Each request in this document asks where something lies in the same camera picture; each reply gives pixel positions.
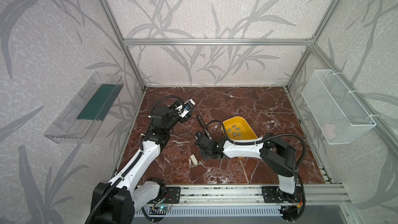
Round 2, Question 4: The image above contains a beige white stapler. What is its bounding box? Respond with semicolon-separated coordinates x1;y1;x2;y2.
190;155;199;166

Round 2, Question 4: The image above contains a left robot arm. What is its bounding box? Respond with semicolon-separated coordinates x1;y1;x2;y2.
86;100;195;224

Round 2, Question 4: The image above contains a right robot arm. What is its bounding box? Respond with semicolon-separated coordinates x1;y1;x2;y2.
195;132;297;195

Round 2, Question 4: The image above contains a yellow plastic tray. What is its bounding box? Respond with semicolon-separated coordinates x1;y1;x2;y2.
223;116;261;159

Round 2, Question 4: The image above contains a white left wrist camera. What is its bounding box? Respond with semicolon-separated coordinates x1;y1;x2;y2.
176;99;195;120

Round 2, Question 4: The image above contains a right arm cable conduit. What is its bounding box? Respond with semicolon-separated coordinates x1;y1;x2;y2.
201;119;308;222

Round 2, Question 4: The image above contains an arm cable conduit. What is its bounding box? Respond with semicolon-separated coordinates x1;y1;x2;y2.
201;119;308;222
83;95;186;224

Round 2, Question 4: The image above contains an aluminium frame crossbar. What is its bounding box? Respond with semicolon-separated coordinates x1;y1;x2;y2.
123;38;313;47

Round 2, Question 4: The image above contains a clear plastic wall bin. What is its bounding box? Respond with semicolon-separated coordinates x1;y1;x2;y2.
44;72;124;144

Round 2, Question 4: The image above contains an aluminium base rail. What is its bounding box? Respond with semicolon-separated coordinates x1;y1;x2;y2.
163;184;352;206

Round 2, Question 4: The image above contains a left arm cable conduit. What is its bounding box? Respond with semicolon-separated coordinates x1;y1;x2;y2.
83;95;186;224

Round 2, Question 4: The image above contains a white slotted cable duct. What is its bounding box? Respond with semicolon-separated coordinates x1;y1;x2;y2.
144;205;346;217

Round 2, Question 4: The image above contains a white wire wall basket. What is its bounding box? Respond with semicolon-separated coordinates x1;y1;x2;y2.
302;69;377;145

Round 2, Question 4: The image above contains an aluminium frame corner post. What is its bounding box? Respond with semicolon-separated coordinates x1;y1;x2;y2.
98;0;146;91

